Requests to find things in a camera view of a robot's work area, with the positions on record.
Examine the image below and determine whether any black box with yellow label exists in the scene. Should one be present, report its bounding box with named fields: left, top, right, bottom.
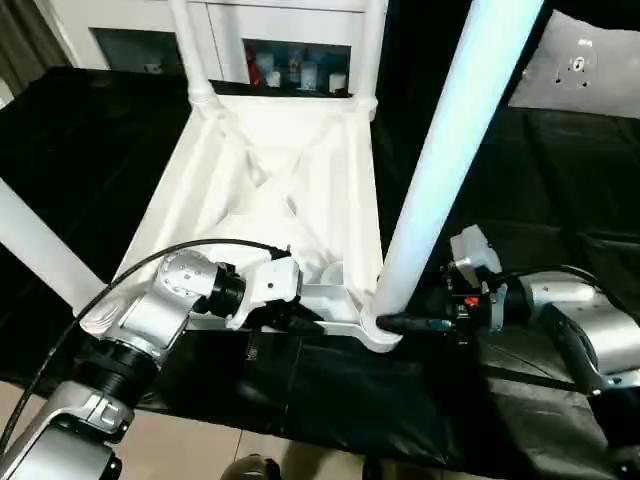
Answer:
left=386, top=0, right=473, bottom=111

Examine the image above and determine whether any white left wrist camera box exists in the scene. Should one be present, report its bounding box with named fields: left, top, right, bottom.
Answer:
left=225, top=255, right=303, bottom=331

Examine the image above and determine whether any white plastic bag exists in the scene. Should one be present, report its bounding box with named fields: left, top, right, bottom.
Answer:
left=508, top=8, right=640, bottom=119

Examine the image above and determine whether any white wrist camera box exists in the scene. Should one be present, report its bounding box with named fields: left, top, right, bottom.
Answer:
left=448, top=225, right=501, bottom=287
left=225, top=255, right=303, bottom=331

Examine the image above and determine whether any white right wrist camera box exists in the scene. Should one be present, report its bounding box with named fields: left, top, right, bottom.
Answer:
left=448, top=225, right=501, bottom=287

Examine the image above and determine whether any dark grey robot foot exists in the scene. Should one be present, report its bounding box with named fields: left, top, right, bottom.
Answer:
left=358, top=460, right=401, bottom=480
left=220, top=456, right=283, bottom=480

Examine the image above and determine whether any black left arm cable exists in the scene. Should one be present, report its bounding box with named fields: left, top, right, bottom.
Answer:
left=0, top=238, right=293, bottom=453

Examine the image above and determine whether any white plastic table top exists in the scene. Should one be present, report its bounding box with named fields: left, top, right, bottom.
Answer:
left=78, top=92, right=403, bottom=353

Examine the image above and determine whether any white cabinet with glass doors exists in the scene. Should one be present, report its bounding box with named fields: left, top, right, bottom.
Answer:
left=40, top=0, right=391, bottom=97

